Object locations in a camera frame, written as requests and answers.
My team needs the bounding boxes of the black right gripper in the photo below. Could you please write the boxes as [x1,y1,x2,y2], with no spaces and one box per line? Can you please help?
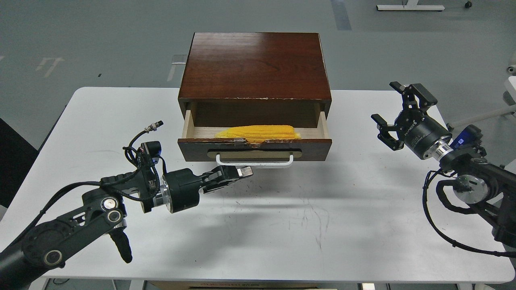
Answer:
[371,81,452,160]

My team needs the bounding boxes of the wooden drawer with white handle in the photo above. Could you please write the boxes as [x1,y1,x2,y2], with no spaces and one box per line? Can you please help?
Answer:
[177,110,332,165]

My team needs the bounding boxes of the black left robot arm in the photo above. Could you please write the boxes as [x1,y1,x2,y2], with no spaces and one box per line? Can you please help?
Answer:
[0,121,253,290]

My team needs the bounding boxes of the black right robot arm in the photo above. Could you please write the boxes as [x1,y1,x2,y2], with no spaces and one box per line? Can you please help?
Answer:
[371,81,516,258]

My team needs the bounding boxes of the white table base background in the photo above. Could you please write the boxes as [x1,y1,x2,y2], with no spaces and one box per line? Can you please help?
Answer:
[376,0,445,12]

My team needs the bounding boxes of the dark wooden drawer cabinet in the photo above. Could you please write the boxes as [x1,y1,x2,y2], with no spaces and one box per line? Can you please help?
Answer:
[178,32,332,114]

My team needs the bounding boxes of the white stand at right edge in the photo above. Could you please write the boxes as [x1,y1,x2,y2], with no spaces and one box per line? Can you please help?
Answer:
[446,53,516,131]

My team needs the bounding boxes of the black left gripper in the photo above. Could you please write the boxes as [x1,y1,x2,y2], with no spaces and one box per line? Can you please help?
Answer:
[162,166,253,213]

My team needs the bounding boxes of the yellow corn cob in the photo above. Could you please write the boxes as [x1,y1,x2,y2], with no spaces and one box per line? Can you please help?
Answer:
[214,125,302,143]

